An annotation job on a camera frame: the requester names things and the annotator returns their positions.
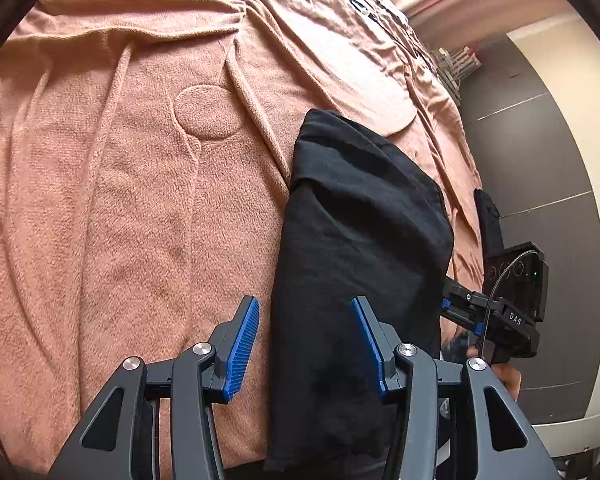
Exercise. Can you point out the brown fleece blanket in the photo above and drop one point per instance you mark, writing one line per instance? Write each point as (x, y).
(120, 170)

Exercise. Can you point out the white rack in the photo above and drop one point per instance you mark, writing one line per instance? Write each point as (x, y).
(455, 67)

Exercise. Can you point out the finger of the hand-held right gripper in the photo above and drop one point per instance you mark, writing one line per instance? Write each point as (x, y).
(462, 292)
(460, 317)

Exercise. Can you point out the person's right hand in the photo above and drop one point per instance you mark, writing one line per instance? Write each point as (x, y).
(505, 377)

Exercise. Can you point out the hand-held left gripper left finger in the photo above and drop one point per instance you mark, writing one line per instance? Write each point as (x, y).
(241, 347)

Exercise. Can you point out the black pants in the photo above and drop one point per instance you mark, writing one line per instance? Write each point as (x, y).
(360, 240)

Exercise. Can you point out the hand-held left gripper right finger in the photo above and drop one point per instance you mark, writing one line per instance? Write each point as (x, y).
(371, 345)

